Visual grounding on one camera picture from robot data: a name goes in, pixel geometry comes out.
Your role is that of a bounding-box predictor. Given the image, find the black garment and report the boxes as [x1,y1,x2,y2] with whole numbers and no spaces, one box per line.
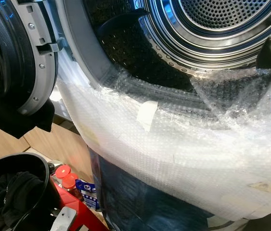
[0,72,55,139]

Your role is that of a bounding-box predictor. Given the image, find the dark clothes pile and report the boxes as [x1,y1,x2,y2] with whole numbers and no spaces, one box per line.
[0,171,44,231]

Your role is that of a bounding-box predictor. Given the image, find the yellow warning sticker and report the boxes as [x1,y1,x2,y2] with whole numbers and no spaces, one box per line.
[247,180,271,194]

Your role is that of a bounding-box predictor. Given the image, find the white paper label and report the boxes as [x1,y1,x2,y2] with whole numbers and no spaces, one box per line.
[136,100,159,133]

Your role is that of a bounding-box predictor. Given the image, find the clear bubble wrap sheet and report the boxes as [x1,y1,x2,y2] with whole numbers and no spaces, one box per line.
[56,58,271,222]

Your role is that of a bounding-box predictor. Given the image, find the blue white detergent bag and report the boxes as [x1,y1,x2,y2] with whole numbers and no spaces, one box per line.
[75,179,100,210]

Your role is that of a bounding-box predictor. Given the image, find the wooden platform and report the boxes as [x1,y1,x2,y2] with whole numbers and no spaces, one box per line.
[0,123,92,169]

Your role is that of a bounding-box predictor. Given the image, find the red-capped bottle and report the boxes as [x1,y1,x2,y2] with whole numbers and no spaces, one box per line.
[53,165,72,178]
[61,173,80,189]

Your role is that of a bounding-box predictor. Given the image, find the red plastic stool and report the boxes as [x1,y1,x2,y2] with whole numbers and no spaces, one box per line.
[51,185,109,231]

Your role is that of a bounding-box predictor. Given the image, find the black glass washer door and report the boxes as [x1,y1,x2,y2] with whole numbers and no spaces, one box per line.
[0,0,59,116]

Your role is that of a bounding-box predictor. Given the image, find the black laundry bucket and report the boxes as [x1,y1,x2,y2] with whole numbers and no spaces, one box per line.
[0,153,52,231]

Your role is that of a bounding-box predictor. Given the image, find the silver metal bracket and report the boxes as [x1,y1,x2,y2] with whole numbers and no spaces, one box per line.
[50,206,77,231]

